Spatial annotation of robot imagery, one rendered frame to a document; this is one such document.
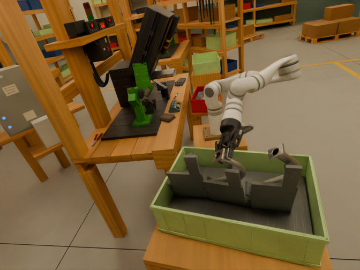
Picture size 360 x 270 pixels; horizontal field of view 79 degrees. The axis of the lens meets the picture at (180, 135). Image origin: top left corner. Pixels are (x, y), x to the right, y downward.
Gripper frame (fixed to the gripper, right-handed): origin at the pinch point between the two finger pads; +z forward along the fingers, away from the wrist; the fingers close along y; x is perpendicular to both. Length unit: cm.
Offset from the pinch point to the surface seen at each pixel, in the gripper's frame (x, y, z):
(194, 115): 16, -82, -76
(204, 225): 8.8, -19.0, 19.2
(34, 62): -86, -52, -30
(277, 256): 33.5, -7.3, 22.1
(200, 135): 15, -57, -43
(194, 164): -5.0, -11.3, 1.8
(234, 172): 2.9, 2.8, 5.4
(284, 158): 13.1, 12.7, -1.7
